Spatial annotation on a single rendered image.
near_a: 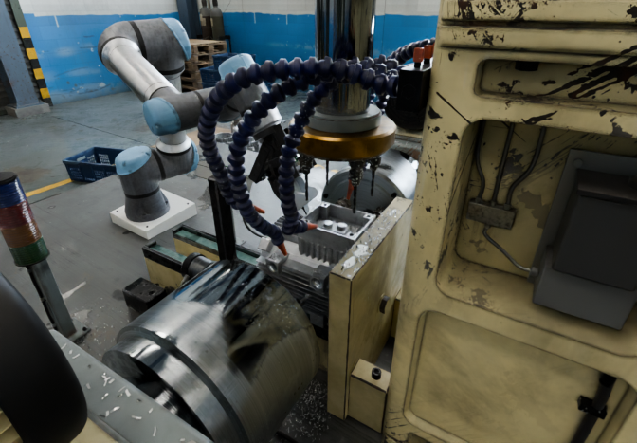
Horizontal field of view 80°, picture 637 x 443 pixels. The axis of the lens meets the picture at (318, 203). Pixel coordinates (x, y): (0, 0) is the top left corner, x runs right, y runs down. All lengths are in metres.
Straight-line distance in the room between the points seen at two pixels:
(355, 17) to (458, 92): 0.24
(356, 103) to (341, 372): 0.46
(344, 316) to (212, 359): 0.23
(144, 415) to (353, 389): 0.42
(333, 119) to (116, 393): 0.44
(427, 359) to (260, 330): 0.24
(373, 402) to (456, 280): 0.34
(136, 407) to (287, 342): 0.19
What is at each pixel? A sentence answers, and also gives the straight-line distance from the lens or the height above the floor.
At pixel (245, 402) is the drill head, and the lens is 0.50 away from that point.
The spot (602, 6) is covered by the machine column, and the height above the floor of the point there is 1.51.
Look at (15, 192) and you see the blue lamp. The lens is 0.93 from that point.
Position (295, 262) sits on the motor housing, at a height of 1.06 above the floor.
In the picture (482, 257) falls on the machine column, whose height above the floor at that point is 1.22.
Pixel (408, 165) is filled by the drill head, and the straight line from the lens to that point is 0.99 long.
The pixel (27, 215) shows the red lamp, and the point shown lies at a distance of 0.96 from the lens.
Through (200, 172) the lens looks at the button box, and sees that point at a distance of 1.21.
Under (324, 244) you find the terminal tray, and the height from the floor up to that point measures 1.12.
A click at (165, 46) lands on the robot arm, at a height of 1.41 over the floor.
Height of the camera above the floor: 1.51
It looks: 28 degrees down
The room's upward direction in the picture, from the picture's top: straight up
